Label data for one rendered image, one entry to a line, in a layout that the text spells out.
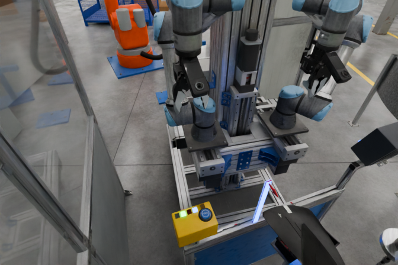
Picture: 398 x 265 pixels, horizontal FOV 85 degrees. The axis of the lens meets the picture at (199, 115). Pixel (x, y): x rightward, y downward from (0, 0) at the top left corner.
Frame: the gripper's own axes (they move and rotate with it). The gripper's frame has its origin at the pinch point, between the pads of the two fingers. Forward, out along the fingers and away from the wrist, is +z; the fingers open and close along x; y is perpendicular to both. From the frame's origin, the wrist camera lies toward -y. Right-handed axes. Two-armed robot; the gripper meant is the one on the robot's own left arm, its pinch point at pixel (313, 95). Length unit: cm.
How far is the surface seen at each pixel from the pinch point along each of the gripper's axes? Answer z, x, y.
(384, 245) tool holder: -3, 29, -48
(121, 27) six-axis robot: 66, 57, 334
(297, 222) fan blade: 25.7, 24.0, -31.1
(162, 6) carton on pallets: 131, -94, 730
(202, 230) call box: 37, 53, -18
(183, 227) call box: 36, 59, -15
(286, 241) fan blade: 24, 32, -35
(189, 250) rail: 60, 58, -15
